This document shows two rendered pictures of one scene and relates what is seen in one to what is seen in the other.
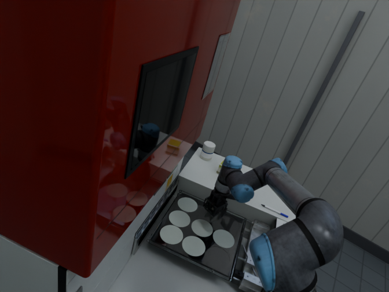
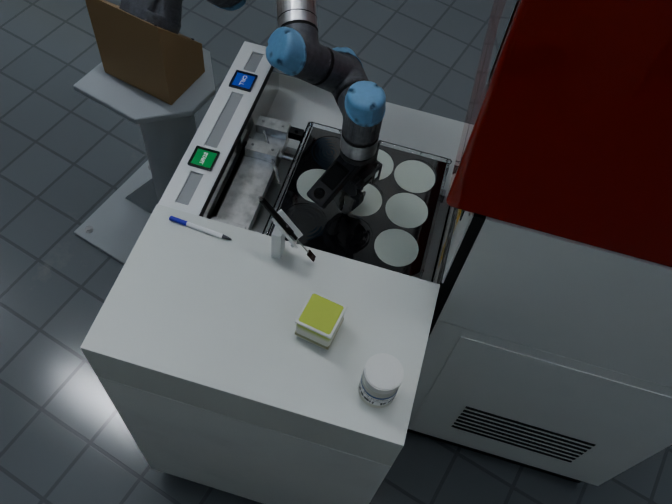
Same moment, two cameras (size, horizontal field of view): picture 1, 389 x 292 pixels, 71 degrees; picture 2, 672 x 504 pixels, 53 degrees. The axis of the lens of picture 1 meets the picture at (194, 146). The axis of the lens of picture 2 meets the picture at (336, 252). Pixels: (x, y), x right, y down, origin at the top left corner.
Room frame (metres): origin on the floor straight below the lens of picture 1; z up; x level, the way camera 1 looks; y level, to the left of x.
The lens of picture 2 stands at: (1.84, -0.22, 2.16)
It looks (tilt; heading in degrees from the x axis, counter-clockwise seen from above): 58 degrees down; 177
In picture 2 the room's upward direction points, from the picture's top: 9 degrees clockwise
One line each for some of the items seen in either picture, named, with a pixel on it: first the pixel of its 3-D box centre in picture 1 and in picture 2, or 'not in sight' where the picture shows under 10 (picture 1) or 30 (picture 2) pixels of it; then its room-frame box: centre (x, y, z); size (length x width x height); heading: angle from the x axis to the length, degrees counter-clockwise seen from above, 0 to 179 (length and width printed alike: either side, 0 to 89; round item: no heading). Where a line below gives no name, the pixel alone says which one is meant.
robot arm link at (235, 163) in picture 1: (230, 170); (363, 112); (0.93, -0.17, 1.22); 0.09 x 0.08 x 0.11; 23
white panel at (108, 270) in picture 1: (140, 216); (482, 129); (0.75, 0.12, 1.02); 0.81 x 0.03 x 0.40; 169
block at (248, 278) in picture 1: (252, 281); (273, 127); (0.71, -0.37, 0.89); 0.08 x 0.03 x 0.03; 79
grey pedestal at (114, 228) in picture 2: not in sight; (151, 156); (0.46, -0.80, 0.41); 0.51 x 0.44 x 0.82; 64
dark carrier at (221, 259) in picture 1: (201, 228); (361, 198); (0.89, -0.14, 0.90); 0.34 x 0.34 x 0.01; 79
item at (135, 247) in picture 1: (158, 212); (450, 218); (0.92, 0.07, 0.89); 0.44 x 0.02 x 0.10; 169
